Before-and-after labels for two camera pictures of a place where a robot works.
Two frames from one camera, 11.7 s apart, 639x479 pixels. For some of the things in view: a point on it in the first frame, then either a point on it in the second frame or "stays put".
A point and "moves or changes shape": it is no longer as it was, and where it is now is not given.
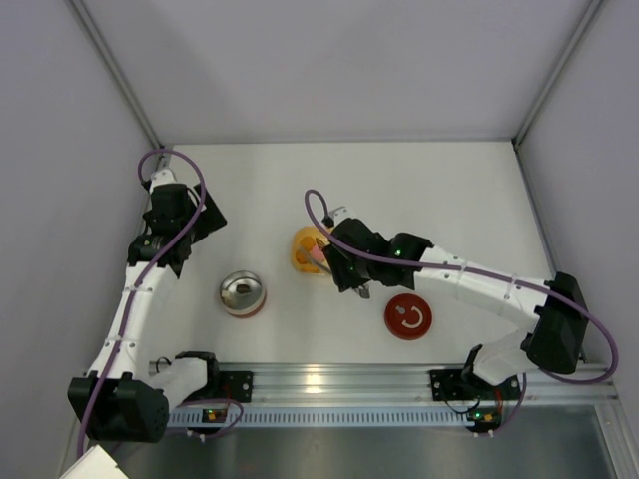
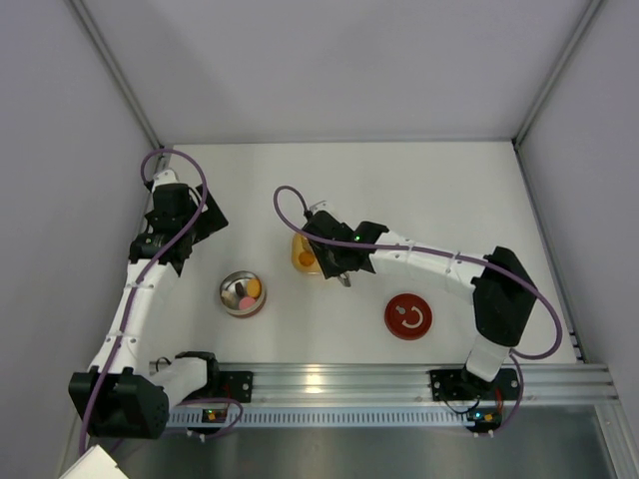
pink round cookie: [317, 253] moves or changes shape
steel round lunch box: [243, 293] stays put
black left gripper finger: [208, 220] stays put
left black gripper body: [210, 214] stays put
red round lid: [407, 316] stays put
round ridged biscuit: [308, 242] moves or changes shape
